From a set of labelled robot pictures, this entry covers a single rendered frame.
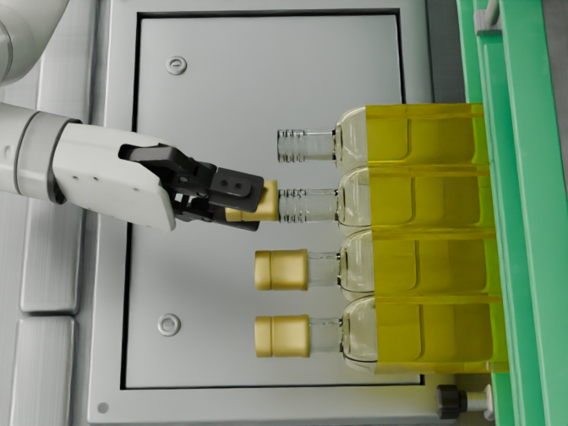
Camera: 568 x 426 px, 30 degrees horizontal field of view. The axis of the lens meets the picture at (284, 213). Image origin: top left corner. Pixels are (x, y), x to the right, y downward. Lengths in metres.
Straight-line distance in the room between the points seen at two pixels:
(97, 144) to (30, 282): 0.22
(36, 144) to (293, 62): 0.33
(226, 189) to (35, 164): 0.16
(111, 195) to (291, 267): 0.16
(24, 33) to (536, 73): 0.44
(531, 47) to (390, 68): 0.31
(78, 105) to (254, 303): 0.28
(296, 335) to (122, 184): 0.19
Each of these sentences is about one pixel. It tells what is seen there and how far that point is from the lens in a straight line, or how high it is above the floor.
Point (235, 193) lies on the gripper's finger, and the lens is 0.87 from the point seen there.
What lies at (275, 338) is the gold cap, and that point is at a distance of 0.85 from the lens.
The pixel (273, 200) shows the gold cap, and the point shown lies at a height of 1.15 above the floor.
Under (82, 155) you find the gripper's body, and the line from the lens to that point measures 0.88.
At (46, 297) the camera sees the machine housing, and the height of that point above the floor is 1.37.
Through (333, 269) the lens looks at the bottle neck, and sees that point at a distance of 0.87.
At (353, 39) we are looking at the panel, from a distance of 1.14.
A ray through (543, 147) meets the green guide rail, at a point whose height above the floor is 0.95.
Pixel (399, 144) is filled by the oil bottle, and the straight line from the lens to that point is 0.91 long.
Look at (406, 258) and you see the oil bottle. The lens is 0.87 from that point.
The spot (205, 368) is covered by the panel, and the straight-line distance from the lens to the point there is 1.00.
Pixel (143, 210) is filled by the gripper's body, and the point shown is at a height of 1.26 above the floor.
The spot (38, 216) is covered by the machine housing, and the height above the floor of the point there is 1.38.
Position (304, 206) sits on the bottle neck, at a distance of 0.90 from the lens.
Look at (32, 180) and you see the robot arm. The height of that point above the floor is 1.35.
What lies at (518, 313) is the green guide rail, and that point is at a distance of 0.83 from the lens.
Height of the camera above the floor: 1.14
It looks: level
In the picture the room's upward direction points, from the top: 91 degrees counter-clockwise
